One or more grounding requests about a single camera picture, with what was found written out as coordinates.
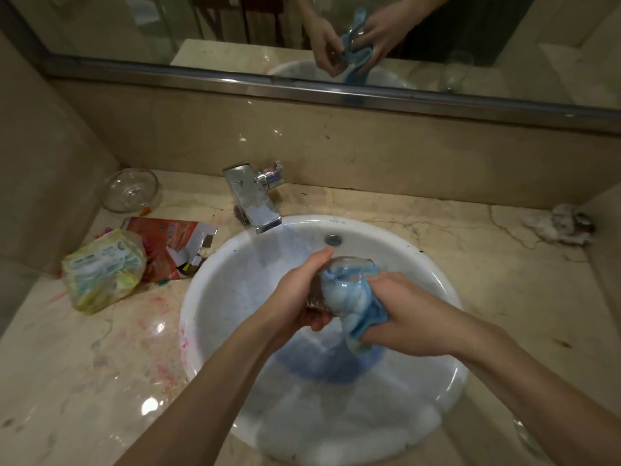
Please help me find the person's right hand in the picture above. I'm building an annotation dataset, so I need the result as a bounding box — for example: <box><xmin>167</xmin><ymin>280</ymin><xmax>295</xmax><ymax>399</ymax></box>
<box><xmin>360</xmin><ymin>272</ymin><xmax>470</xmax><ymax>360</ymax></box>

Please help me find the person's left hand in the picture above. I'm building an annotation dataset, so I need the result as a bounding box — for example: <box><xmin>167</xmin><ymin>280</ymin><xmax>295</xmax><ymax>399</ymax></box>
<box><xmin>261</xmin><ymin>246</ymin><xmax>336</xmax><ymax>344</ymax></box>

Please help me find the clear drinking glass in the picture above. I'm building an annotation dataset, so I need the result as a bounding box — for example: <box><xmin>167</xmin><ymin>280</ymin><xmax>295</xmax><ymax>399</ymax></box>
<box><xmin>303</xmin><ymin>255</ymin><xmax>384</xmax><ymax>317</ymax></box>

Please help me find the light blue cleaning cloth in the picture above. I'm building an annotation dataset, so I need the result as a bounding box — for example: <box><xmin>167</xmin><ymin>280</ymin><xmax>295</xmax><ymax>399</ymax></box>
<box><xmin>319</xmin><ymin>263</ymin><xmax>392</xmax><ymax>356</ymax></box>

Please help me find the person's right forearm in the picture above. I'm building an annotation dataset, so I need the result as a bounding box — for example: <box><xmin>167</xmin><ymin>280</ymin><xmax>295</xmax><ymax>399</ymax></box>
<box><xmin>453</xmin><ymin>319</ymin><xmax>621</xmax><ymax>466</ymax></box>

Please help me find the person's left forearm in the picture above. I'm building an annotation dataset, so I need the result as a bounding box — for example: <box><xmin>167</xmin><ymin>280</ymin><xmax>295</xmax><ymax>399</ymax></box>
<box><xmin>115</xmin><ymin>308</ymin><xmax>292</xmax><ymax>466</ymax></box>

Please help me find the white round sink basin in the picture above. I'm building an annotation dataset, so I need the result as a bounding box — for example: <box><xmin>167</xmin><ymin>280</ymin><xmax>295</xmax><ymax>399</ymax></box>
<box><xmin>178</xmin><ymin>214</ymin><xmax>470</xmax><ymax>466</ymax></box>

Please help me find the chrome faucet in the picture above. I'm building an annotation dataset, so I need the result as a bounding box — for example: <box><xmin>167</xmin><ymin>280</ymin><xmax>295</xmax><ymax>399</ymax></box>
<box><xmin>223</xmin><ymin>160</ymin><xmax>285</xmax><ymax>235</ymax></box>

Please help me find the torn red carton box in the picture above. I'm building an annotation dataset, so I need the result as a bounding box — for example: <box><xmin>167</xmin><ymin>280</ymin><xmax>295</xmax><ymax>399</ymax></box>
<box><xmin>120</xmin><ymin>216</ymin><xmax>218</xmax><ymax>283</ymax></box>

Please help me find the crumpled white tissue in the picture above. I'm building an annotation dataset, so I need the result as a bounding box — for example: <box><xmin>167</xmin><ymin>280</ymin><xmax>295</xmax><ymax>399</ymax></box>
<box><xmin>522</xmin><ymin>203</ymin><xmax>597</xmax><ymax>248</ymax></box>

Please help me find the clear glass bowl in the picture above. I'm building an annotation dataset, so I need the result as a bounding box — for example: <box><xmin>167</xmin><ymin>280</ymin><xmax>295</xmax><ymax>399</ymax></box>
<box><xmin>102</xmin><ymin>168</ymin><xmax>164</xmax><ymax>214</ymax></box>

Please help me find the green packet in plastic bag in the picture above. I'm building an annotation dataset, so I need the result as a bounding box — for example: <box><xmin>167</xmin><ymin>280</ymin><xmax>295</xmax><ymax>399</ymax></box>
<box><xmin>61</xmin><ymin>229</ymin><xmax>148</xmax><ymax>315</ymax></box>

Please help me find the wall mirror with metal frame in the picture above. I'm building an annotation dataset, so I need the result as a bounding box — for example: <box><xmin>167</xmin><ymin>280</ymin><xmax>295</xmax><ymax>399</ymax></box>
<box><xmin>0</xmin><ymin>0</ymin><xmax>621</xmax><ymax>135</ymax></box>

